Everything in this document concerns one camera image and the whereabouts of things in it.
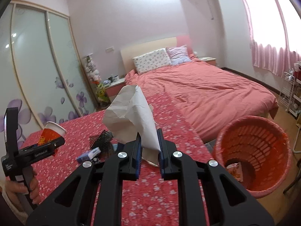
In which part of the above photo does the small blue and white box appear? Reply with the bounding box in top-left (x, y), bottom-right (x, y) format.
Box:
top-left (76, 147), bottom-right (101, 163)

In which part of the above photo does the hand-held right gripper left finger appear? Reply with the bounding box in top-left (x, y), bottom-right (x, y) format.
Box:
top-left (25, 135), bottom-right (143, 226)

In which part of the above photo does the pink striped pillow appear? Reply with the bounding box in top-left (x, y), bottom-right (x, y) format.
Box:
top-left (166, 45), bottom-right (192, 65)

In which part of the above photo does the white floral pillow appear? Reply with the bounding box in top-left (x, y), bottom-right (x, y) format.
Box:
top-left (132, 48), bottom-right (172, 75)

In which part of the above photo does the pink curtain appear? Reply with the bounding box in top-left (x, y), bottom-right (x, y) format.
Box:
top-left (235, 0), bottom-right (301, 79)

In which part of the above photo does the brown paper bag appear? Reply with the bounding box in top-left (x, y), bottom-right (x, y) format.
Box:
top-left (103, 85), bottom-right (163, 167)

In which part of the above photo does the person's left hand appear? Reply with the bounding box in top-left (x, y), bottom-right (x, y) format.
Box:
top-left (7, 169), bottom-right (41, 205)

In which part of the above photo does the beige bed headboard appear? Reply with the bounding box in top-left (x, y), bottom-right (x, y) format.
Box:
top-left (120, 37), bottom-right (177, 76)

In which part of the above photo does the white wall pipe cover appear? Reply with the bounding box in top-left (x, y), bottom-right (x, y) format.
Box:
top-left (206, 0), bottom-right (217, 21)

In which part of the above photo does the white wire rack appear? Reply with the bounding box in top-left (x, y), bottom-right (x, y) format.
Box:
top-left (279, 72), bottom-right (301, 118)

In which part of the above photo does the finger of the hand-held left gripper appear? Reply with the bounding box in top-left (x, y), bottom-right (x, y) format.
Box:
top-left (18, 138), bottom-right (66, 164)

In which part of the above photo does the printed snack wrapper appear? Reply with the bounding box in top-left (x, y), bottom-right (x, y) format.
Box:
top-left (226, 161), bottom-right (245, 182)

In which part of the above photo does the red and white paper cup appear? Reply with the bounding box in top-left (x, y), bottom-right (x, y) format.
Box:
top-left (36, 121), bottom-right (67, 157)

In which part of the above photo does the shelf with plush toys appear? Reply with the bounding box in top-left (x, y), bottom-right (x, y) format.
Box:
top-left (81, 54), bottom-right (103, 86)

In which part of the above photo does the person's left forearm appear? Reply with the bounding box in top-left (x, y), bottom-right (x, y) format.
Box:
top-left (2, 181), bottom-right (30, 224)

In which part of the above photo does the pink bedside table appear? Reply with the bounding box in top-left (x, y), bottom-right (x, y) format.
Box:
top-left (105, 78), bottom-right (126, 98)

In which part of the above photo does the pink duvet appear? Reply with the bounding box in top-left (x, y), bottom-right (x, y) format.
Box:
top-left (124, 54), bottom-right (279, 144)

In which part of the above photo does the wooden bedside table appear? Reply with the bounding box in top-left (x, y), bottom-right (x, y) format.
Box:
top-left (199, 56), bottom-right (217, 67)

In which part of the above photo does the orange plastic waste basket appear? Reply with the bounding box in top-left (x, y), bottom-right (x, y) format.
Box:
top-left (213, 116), bottom-right (293, 199)

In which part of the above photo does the sliding door wardrobe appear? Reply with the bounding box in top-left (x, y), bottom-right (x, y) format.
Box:
top-left (0, 0), bottom-right (98, 147)

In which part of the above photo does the black hair comb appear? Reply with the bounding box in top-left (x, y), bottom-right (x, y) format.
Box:
top-left (89, 129), bottom-right (116, 152)

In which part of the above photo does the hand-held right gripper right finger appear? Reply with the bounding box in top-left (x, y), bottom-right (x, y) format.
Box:
top-left (157, 128), bottom-right (275, 226)

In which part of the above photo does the red floral cloth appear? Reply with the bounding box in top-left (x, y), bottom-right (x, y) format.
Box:
top-left (17, 92), bottom-right (215, 226)

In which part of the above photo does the yellow green plush toy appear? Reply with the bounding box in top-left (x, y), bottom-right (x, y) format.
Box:
top-left (96, 82), bottom-right (110, 102)

